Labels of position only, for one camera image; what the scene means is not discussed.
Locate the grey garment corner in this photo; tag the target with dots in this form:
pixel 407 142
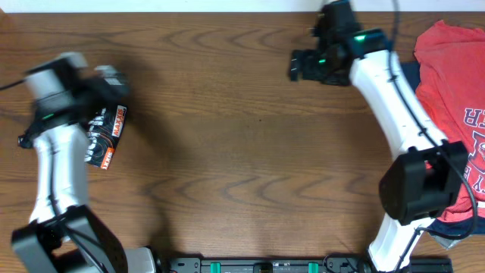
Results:
pixel 447 241

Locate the black orange-patterned jersey shirt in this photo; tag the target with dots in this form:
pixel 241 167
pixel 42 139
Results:
pixel 104 133

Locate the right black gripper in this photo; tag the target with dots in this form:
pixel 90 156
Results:
pixel 311 72

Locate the red printed t-shirt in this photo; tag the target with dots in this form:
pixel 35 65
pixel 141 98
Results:
pixel 452 92

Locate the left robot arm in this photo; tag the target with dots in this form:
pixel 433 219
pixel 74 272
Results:
pixel 63 233

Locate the navy blue garment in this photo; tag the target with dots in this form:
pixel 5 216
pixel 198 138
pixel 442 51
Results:
pixel 411 70

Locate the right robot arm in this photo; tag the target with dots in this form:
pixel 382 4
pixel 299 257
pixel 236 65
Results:
pixel 426 173

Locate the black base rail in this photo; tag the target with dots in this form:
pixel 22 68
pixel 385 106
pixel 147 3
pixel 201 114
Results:
pixel 144 259

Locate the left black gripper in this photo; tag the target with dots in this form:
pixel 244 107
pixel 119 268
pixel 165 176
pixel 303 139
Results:
pixel 100 91

